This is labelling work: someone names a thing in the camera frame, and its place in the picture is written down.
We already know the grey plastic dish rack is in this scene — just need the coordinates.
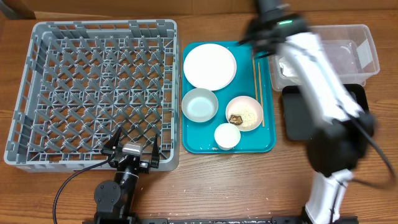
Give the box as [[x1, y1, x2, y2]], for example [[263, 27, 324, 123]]
[[4, 19, 180, 172]]

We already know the grey bowl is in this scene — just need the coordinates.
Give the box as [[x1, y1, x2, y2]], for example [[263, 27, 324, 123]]
[[182, 88, 218, 123]]

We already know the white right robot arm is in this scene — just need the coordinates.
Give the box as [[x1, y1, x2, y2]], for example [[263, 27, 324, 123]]
[[239, 1, 374, 223]]

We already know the wooden chopstick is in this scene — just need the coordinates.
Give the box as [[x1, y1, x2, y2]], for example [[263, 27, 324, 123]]
[[257, 62, 265, 128], [252, 55, 258, 101]]

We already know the brown food scrap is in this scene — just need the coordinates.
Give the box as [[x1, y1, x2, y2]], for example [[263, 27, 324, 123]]
[[228, 114, 243, 126]]

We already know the black tray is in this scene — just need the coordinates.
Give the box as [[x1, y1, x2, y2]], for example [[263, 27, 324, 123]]
[[281, 84, 369, 141]]

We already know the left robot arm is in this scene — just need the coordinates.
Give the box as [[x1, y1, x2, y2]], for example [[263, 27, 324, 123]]
[[94, 128, 160, 223]]

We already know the clear plastic bin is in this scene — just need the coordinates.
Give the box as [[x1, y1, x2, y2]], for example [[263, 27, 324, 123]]
[[269, 24, 380, 91]]

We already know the large white plate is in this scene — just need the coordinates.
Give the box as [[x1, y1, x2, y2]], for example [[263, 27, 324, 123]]
[[183, 44, 237, 91]]

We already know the teal serving tray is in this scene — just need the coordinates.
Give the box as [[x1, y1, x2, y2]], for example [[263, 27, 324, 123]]
[[181, 42, 276, 154]]

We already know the white cup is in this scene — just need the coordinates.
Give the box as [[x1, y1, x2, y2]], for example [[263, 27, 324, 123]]
[[214, 123, 241, 151]]

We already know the wooden chopstick right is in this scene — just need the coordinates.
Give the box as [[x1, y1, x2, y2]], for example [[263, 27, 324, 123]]
[[257, 62, 265, 128]]

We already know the wooden chopstick left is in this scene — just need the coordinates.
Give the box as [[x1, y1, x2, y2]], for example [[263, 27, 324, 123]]
[[252, 55, 258, 101]]

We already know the white tissue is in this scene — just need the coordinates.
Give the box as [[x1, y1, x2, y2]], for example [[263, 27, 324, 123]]
[[278, 57, 297, 78]]

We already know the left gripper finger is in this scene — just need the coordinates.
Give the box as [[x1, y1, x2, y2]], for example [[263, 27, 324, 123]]
[[150, 134, 160, 169], [101, 127, 122, 156]]

